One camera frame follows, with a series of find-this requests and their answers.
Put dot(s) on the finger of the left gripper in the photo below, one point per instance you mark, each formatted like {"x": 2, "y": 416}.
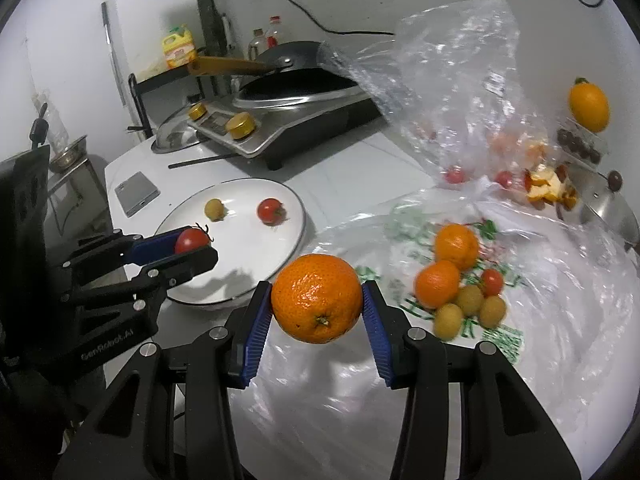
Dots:
{"x": 156, "y": 279}
{"x": 144, "y": 251}

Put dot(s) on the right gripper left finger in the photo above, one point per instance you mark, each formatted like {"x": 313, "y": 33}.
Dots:
{"x": 226, "y": 357}

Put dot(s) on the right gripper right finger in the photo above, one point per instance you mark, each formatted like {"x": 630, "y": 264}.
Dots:
{"x": 408, "y": 357}

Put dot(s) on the red cherry tomato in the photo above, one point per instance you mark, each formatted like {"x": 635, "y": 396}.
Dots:
{"x": 192, "y": 238}
{"x": 491, "y": 282}

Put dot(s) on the yellow-green small fruit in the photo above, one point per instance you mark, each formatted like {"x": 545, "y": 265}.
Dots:
{"x": 447, "y": 322}
{"x": 469, "y": 299}
{"x": 492, "y": 312}

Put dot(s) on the orange tangerine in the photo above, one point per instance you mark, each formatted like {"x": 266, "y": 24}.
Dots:
{"x": 457, "y": 244}
{"x": 437, "y": 284}

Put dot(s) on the large orange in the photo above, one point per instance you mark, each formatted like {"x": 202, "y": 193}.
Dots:
{"x": 317, "y": 298}

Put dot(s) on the grey smartphone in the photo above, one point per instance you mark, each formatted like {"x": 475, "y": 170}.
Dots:
{"x": 135, "y": 193}

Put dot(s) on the yellow-green fruit on plate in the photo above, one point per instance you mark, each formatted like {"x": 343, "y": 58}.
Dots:
{"x": 215, "y": 210}

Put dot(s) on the white round plate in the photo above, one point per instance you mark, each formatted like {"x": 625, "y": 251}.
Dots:
{"x": 248, "y": 250}

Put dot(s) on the steel dome lid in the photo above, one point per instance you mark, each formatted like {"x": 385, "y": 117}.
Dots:
{"x": 175, "y": 134}

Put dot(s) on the black chopstick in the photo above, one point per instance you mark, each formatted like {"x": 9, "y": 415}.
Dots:
{"x": 202, "y": 160}

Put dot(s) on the red tomato on plate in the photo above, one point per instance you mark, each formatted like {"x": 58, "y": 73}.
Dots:
{"x": 271, "y": 212}

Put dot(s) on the printed white plastic bag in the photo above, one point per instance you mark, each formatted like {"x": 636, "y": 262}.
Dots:
{"x": 561, "y": 302}

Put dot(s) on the induction cooker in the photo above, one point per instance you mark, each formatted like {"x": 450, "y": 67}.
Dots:
{"x": 277, "y": 116}

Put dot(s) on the yellow oil bottle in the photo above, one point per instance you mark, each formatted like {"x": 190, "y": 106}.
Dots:
{"x": 178, "y": 47}

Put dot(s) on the steel pot lid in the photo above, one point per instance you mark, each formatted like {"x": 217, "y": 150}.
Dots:
{"x": 599, "y": 201}

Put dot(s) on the clear plastic bag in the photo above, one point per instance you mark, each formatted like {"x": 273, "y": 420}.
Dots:
{"x": 448, "y": 85}

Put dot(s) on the orange on glass jar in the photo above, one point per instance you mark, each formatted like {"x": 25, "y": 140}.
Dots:
{"x": 589, "y": 105}

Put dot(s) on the black wok wooden handle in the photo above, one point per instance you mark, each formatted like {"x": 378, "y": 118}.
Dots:
{"x": 295, "y": 55}

